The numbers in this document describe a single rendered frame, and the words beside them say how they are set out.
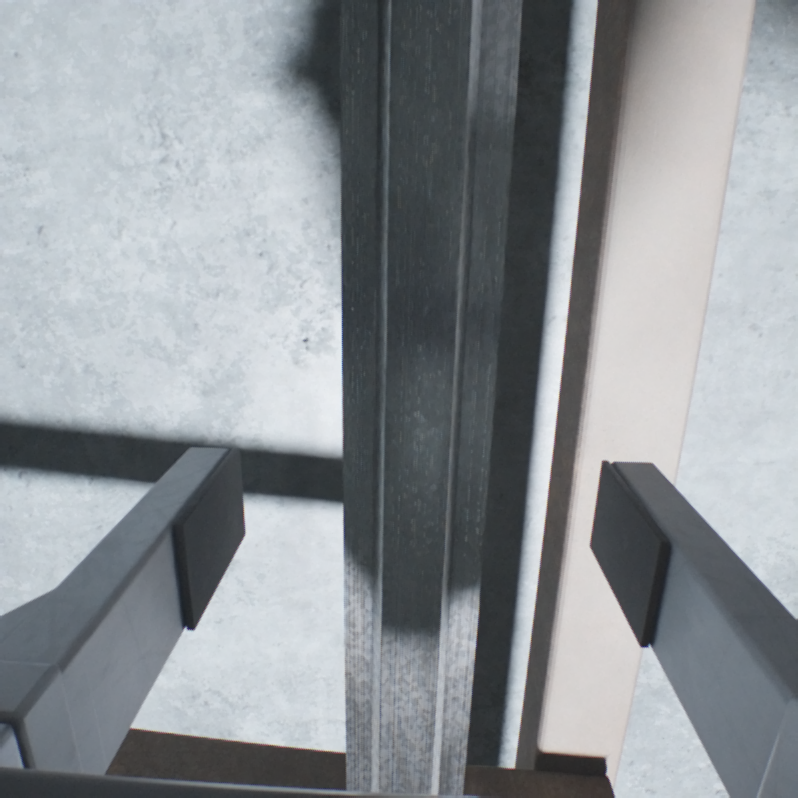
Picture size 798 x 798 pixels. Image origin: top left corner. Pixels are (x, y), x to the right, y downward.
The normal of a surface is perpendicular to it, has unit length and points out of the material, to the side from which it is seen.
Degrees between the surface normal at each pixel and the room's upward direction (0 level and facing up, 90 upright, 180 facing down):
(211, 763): 90
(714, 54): 0
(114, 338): 0
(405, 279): 0
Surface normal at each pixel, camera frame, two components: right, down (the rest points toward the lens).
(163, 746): 0.10, -0.95
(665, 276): -0.04, 0.30
